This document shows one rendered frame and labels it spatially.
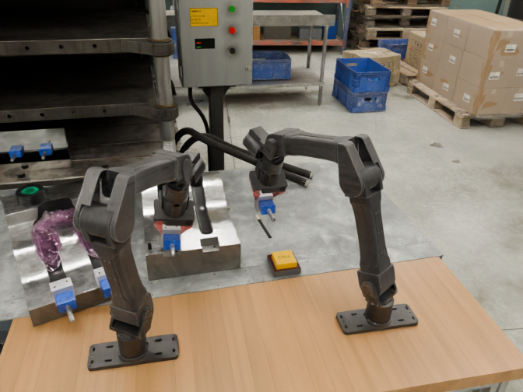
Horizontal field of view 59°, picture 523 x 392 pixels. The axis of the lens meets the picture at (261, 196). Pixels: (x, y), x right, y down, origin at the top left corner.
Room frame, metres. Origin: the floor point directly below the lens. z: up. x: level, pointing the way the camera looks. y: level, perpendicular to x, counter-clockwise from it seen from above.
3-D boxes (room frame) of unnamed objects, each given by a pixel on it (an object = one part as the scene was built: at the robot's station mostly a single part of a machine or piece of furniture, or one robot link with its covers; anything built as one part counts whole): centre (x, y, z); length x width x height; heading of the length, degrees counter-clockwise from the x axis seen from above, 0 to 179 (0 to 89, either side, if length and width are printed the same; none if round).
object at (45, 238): (1.08, 0.56, 0.90); 0.26 x 0.18 x 0.08; 32
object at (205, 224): (1.24, 0.25, 0.92); 0.35 x 0.16 x 0.09; 15
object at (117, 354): (0.73, 0.28, 0.84); 0.20 x 0.07 x 0.08; 102
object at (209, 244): (1.05, 0.14, 0.87); 0.05 x 0.05 x 0.04; 15
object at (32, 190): (1.21, 0.71, 0.93); 0.08 x 0.08 x 0.04
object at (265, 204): (1.17, -0.02, 0.93); 0.13 x 0.05 x 0.05; 15
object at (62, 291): (0.83, 0.46, 0.86); 0.13 x 0.05 x 0.05; 32
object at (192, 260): (1.26, 0.24, 0.87); 0.50 x 0.26 x 0.14; 15
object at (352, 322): (0.86, -0.30, 0.84); 0.20 x 0.07 x 0.08; 102
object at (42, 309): (1.08, 0.57, 0.86); 0.50 x 0.26 x 0.11; 32
